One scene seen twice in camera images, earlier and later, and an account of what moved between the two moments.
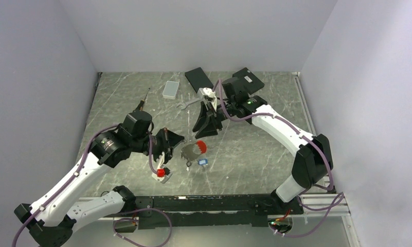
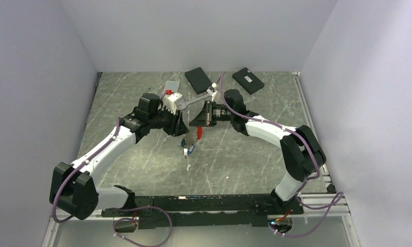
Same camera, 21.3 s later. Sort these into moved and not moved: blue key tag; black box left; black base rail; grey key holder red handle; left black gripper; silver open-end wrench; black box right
Moved: left black gripper; grey key holder red handle; blue key tag
Not moved: black base rail; black box left; silver open-end wrench; black box right
